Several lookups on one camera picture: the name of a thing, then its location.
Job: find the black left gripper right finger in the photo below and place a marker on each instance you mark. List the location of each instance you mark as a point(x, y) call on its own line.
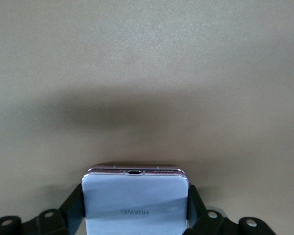
point(198, 213)

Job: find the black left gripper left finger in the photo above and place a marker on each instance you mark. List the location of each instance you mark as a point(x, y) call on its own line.
point(71, 210)

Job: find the white lavender flip phone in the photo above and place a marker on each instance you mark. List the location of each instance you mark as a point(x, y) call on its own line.
point(134, 195)

